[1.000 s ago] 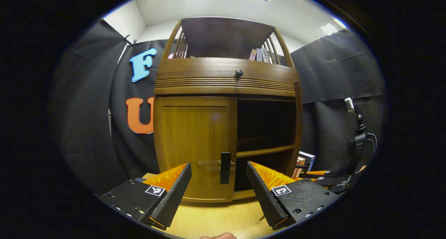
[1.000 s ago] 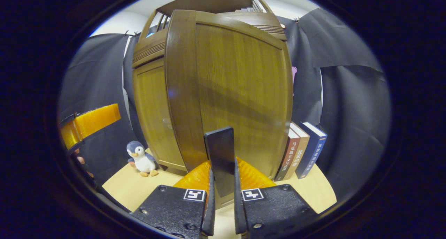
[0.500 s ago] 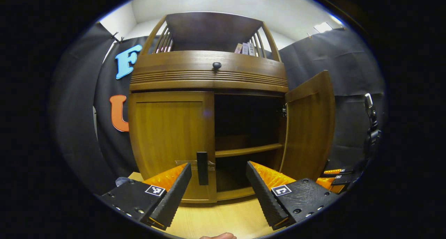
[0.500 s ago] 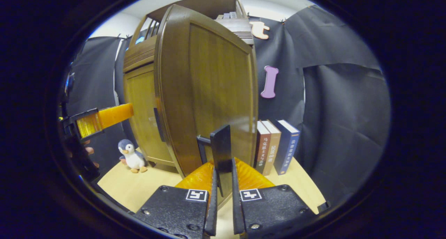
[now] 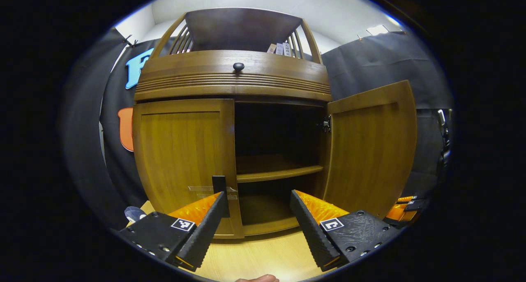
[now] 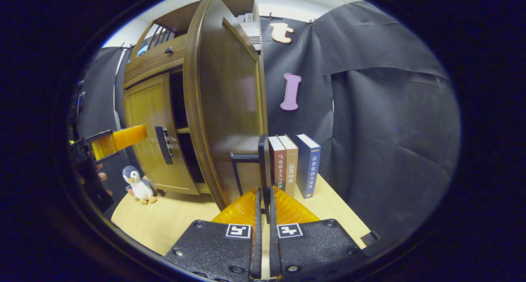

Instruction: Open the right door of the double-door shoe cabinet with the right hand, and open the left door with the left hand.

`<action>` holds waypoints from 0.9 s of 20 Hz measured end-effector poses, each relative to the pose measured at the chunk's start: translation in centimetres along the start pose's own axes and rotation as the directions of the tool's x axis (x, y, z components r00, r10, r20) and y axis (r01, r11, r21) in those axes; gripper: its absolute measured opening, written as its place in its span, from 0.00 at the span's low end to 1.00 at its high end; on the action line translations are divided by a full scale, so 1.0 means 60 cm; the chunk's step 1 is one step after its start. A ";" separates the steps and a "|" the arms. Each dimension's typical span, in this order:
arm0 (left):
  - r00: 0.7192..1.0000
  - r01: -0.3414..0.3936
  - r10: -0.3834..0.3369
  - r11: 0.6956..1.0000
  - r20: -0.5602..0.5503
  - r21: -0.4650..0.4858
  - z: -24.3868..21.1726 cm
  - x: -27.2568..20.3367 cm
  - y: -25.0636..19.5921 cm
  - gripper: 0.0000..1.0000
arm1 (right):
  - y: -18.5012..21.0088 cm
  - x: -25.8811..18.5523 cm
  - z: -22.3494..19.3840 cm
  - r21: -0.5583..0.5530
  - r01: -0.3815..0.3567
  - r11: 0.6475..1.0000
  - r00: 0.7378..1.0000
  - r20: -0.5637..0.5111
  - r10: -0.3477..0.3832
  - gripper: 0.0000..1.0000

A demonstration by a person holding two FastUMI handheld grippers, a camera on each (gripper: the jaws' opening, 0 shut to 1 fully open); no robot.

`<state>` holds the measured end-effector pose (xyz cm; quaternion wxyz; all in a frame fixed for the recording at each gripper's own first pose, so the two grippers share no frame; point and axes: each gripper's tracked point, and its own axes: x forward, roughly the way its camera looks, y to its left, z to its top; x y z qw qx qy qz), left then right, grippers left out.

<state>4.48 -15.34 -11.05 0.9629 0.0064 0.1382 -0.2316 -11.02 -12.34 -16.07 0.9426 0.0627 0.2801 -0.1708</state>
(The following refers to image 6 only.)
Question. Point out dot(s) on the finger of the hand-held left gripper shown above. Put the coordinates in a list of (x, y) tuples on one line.
[(123, 138)]

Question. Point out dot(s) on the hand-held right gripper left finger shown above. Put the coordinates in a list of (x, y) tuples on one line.
[(222, 249)]

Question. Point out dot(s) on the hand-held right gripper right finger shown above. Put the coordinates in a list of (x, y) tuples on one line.
[(312, 249)]

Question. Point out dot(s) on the wooden shoe cabinet door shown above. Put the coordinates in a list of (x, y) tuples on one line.
[(230, 93), (144, 121)]

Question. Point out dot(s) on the wooden double-door shoe cabinet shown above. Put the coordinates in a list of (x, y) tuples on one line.
[(242, 2)]

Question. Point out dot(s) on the penguin plush toy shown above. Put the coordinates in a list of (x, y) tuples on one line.
[(139, 185)]

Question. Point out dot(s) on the small black block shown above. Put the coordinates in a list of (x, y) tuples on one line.
[(371, 237)]

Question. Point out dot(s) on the wooden drawer with black knob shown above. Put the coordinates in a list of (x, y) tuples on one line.
[(152, 62)]

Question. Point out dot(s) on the blue book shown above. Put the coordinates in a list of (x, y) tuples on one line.
[(310, 167)]

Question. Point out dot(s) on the tan book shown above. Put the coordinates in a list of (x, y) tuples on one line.
[(291, 167)]

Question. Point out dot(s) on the maroon book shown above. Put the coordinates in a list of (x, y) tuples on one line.
[(278, 167)]

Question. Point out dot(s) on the black backdrop cloth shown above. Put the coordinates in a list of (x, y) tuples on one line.
[(370, 130)]

